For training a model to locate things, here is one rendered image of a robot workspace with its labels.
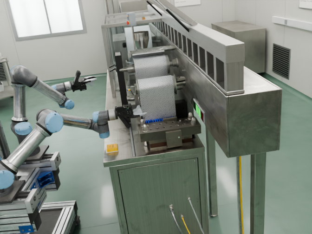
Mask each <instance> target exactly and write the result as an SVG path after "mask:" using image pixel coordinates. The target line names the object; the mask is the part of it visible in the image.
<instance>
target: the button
mask: <svg viewBox="0 0 312 234"><path fill-rule="evenodd" d="M111 151H117V143H115V144H109V145H107V152H111Z"/></svg>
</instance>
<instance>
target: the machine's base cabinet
mask: <svg viewBox="0 0 312 234"><path fill-rule="evenodd" d="M109 170H110V176H111V182H112V187H113V192H114V197H115V203H116V208H117V215H118V220H119V226H120V231H121V234H180V232H179V230H178V228H177V226H176V223H175V221H174V219H173V216H172V214H171V211H170V210H169V208H170V207H173V209H174V210H173V212H174V215H175V217H176V220H177V222H178V224H179V226H180V228H181V230H182V232H183V234H189V233H188V231H187V229H186V227H185V225H184V223H183V220H182V219H181V215H183V217H184V218H183V219H184V222H185V224H186V226H187V228H188V230H189V232H190V234H202V231H201V229H200V226H199V224H198V222H197V219H196V217H195V214H194V212H193V210H192V207H191V205H190V202H189V201H188V197H190V198H191V203H192V206H193V208H194V211H195V213H196V216H197V218H198V220H199V223H200V225H201V227H202V229H203V232H204V234H209V222H208V196H207V178H206V160H205V152H202V153H196V154H190V155H183V156H175V157H169V158H163V159H157V160H151V161H145V162H136V163H130V164H124V165H118V166H111V167H109Z"/></svg>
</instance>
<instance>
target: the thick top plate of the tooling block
mask: <svg viewBox="0 0 312 234"><path fill-rule="evenodd" d="M194 118H195V120H196V125H191V119H188V117H185V118H178V119H177V120H174V121H167V122H163V121H159V122H152V123H145V125H147V128H148V131H147V132H143V127H142V126H140V124H138V129H139V135H140V140H141V142H147V141H153V140H160V139H166V133H165V132H166V131H173V130H181V133H182V136H187V135H193V134H200V133H201V125H200V123H199V122H198V120H197V118H196V117H195V116H194Z"/></svg>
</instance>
